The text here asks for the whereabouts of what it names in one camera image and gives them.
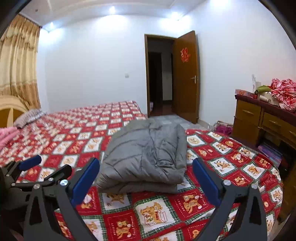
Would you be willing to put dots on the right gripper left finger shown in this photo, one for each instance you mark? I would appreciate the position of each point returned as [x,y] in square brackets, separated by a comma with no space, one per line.
[40,220]

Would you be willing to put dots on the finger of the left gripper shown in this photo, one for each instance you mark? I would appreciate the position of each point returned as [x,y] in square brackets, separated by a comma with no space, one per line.
[58,175]
[30,163]

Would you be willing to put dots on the grey puffer jacket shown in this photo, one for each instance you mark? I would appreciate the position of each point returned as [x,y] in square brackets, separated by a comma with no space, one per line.
[144,156]

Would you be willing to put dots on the magenta clothes pile on floor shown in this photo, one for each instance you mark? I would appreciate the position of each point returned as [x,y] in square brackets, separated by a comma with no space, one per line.
[222,127]

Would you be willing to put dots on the pink folded blanket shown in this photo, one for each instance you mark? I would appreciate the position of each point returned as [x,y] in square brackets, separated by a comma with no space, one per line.
[6,135]

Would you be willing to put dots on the red patchwork bear bedspread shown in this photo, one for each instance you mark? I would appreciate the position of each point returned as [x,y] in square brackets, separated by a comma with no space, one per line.
[229,191]

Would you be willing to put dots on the striped grey pillow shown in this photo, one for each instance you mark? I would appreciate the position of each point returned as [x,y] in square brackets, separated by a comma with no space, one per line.
[28,117]

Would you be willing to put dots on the cream wooden headboard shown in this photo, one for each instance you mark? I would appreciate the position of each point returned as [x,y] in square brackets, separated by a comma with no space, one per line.
[11,108]

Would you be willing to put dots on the brown wooden dresser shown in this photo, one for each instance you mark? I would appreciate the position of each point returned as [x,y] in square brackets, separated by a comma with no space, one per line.
[257,123]

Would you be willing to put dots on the beige patterned curtain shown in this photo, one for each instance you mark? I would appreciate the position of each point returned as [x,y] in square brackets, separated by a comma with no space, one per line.
[19,48]

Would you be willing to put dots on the red flat box on dresser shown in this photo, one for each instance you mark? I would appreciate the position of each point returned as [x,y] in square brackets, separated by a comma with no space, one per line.
[245,93]

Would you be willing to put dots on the green bag on dresser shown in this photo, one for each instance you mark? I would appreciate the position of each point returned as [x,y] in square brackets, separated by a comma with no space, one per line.
[262,89]

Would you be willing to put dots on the brown wooden door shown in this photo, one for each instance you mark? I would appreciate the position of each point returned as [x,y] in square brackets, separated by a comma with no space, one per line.
[186,78]

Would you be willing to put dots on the red double happiness sticker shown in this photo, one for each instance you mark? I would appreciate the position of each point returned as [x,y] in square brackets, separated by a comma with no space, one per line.
[185,55]

